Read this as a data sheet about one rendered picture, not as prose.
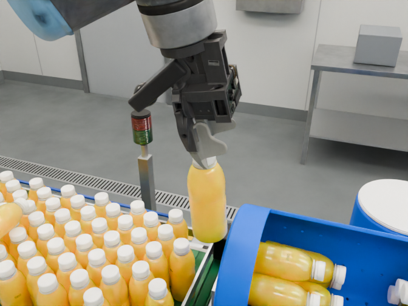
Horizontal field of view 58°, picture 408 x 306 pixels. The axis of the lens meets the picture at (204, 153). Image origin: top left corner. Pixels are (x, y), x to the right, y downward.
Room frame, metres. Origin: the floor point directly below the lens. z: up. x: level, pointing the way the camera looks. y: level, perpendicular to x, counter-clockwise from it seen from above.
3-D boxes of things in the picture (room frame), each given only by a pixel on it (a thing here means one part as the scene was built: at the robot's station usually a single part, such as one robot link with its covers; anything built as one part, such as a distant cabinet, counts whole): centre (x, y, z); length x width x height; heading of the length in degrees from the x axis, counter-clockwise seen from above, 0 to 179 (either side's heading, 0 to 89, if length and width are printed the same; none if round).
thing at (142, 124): (1.08, 0.20, 1.23); 0.06 x 0.06 x 0.04
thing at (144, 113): (1.08, 0.20, 1.18); 0.06 x 0.06 x 0.16
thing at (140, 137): (1.08, 0.20, 1.18); 0.06 x 0.06 x 0.05
